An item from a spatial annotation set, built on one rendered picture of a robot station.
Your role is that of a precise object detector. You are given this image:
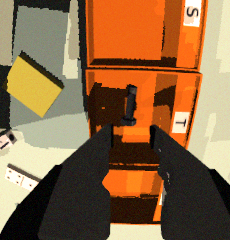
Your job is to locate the orange rack of bins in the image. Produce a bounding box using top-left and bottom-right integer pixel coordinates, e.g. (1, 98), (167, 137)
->
(86, 0), (208, 225)

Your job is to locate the cream domino tile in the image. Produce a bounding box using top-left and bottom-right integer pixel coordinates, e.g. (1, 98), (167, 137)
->
(4, 163), (41, 191)

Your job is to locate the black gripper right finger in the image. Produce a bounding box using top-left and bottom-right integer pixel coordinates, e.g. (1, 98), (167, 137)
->
(149, 124), (230, 240)

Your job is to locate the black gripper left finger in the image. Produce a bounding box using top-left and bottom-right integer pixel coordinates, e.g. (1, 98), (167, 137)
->
(0, 123), (114, 240)

